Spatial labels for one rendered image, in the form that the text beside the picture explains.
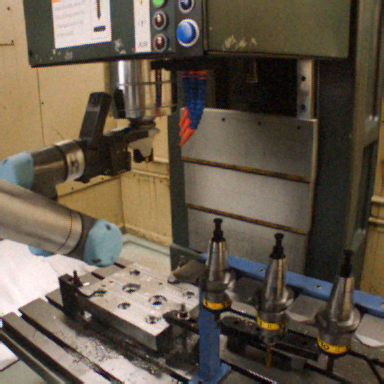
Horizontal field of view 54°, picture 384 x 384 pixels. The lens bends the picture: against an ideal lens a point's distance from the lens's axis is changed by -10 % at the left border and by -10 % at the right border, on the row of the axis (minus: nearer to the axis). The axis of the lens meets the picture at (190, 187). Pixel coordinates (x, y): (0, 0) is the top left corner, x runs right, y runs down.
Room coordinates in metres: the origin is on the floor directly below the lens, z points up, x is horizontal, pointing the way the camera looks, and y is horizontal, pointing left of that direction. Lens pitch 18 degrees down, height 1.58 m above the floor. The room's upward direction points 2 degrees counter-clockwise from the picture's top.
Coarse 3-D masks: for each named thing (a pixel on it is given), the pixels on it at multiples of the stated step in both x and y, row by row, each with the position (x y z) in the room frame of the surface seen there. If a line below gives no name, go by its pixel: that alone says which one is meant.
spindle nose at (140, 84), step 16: (112, 64) 0.82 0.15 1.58; (128, 64) 0.80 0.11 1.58; (144, 64) 0.80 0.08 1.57; (160, 64) 0.82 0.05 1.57; (112, 80) 0.82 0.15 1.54; (128, 80) 0.80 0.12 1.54; (144, 80) 0.80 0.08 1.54; (160, 80) 0.82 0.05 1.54; (176, 80) 0.87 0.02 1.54; (112, 96) 0.82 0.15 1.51; (128, 96) 0.80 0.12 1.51; (144, 96) 0.80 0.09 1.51; (160, 96) 0.82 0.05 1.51; (176, 96) 0.87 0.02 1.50; (112, 112) 0.83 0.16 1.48; (128, 112) 0.81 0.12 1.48; (144, 112) 0.81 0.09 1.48; (160, 112) 0.82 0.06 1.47
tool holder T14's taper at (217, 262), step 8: (224, 240) 0.60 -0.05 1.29; (208, 248) 0.60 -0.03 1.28; (216, 248) 0.59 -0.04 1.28; (224, 248) 0.59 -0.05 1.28; (208, 256) 0.60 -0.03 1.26; (216, 256) 0.59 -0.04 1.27; (224, 256) 0.59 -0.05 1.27; (208, 264) 0.59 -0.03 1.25; (216, 264) 0.59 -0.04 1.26; (224, 264) 0.59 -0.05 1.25; (208, 272) 0.59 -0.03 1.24; (216, 272) 0.58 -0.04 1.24; (224, 272) 0.58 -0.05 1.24; (216, 280) 0.58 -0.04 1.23; (224, 280) 0.58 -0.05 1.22
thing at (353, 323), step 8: (320, 312) 0.47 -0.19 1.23; (320, 320) 0.46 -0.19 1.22; (328, 320) 0.45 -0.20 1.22; (352, 320) 0.45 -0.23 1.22; (320, 328) 0.46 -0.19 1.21; (328, 328) 0.45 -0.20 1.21; (336, 328) 0.44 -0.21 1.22; (344, 328) 0.44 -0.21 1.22; (352, 328) 0.44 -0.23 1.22; (336, 336) 0.44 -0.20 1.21; (344, 336) 0.44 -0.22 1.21; (352, 336) 0.44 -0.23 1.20
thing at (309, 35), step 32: (32, 0) 0.77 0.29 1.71; (128, 0) 0.61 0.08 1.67; (224, 0) 0.55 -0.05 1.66; (256, 0) 0.62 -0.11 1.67; (288, 0) 0.72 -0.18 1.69; (320, 0) 0.85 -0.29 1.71; (32, 32) 0.78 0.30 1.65; (128, 32) 0.61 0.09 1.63; (160, 32) 0.57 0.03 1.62; (224, 32) 0.55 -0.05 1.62; (256, 32) 0.62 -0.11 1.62; (288, 32) 0.72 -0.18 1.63; (320, 32) 0.85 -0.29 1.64; (32, 64) 0.79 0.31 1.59; (64, 64) 0.72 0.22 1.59
